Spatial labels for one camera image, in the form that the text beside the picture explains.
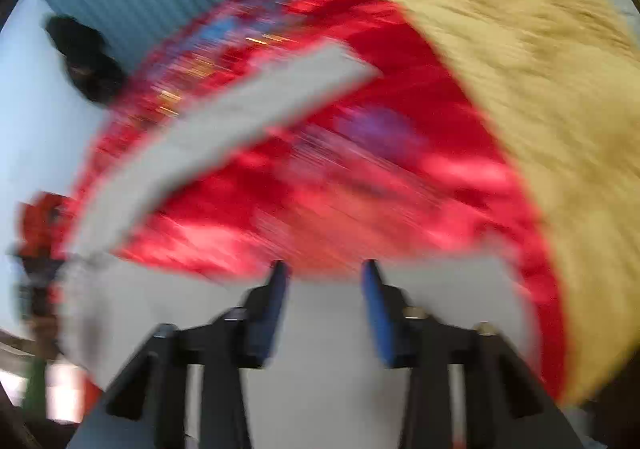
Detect pile of orange and blue clothes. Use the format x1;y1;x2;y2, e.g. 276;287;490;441
10;191;71;322

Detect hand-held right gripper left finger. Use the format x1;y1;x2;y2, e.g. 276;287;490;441
67;260;291;449

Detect black hanging clothes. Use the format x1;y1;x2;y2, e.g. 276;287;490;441
44;15;128;106

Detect red floral satin blanket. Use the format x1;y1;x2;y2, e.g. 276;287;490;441
55;0;568;400

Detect yellow fleece blanket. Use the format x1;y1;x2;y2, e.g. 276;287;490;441
320;0;640;405

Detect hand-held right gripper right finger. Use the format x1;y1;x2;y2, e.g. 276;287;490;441
363;259;583;449

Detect grey pants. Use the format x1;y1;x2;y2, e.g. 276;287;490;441
57;40;543;449

